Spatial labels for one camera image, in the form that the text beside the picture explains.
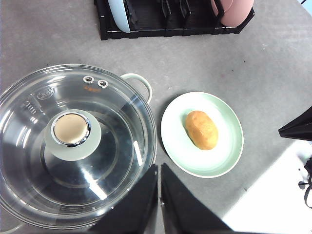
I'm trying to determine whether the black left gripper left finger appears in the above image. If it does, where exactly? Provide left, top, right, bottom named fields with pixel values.
left=88, top=164, right=158, bottom=234

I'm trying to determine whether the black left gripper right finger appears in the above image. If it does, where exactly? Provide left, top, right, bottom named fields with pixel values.
left=160, top=163, right=234, bottom=234

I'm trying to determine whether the green plate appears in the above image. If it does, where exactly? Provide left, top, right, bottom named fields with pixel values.
left=161, top=92, right=244, bottom=178

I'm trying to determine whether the brown potato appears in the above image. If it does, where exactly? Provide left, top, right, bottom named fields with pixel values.
left=185, top=110, right=219, bottom=150

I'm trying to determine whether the glass steamer lid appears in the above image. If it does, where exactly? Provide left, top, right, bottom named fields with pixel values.
left=0, top=64, right=157, bottom=230

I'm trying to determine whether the green electric steamer pot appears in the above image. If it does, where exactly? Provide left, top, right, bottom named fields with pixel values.
left=0, top=64, right=157, bottom=234

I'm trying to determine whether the pink plate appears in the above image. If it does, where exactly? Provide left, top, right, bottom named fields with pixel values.
left=211, top=0, right=254, bottom=27

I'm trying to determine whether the blue plate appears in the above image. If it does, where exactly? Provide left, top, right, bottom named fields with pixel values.
left=108, top=0, right=131, bottom=33

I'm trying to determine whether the grey table mat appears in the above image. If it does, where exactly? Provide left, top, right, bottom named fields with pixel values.
left=0, top=0, right=312, bottom=219

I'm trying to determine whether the black dish rack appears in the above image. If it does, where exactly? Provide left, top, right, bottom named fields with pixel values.
left=94, top=0, right=255, bottom=40

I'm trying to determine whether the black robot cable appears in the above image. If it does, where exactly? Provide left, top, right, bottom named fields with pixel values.
left=298, top=175, right=312, bottom=209

